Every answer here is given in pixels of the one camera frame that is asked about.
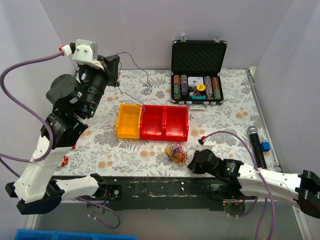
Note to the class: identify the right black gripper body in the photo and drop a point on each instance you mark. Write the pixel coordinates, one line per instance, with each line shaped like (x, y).
(194, 164)

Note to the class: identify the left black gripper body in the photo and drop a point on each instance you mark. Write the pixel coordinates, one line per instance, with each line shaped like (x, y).
(111, 66)

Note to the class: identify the yellow plastic bin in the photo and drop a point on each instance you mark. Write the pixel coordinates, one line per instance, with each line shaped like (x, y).
(128, 122)

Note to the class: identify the red double plastic bin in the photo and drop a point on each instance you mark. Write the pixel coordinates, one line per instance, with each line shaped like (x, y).
(164, 123)

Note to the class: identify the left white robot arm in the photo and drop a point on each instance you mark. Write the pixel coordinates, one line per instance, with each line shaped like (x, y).
(74, 99)

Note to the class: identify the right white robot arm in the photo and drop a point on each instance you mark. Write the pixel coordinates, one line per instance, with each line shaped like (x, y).
(299, 190)

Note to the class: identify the floral table mat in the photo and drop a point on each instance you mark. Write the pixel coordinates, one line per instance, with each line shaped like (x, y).
(99, 151)

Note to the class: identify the black microphone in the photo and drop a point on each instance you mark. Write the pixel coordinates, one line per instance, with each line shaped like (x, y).
(252, 132)

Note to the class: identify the small blue block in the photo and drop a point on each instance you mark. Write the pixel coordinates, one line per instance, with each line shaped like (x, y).
(265, 146)

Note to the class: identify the yellow dealer button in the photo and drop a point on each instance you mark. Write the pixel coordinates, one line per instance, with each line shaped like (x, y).
(201, 87)

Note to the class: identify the black poker chip case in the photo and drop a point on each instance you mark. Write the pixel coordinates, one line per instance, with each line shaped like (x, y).
(196, 62)

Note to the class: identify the small red white toy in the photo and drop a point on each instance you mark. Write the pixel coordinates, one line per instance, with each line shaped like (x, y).
(64, 161)

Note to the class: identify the blue tray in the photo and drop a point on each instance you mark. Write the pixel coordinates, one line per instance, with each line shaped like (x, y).
(28, 234)

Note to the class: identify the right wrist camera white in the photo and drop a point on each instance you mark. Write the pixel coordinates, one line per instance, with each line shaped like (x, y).
(206, 144)

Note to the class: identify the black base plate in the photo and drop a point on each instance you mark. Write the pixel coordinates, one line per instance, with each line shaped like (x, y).
(160, 193)

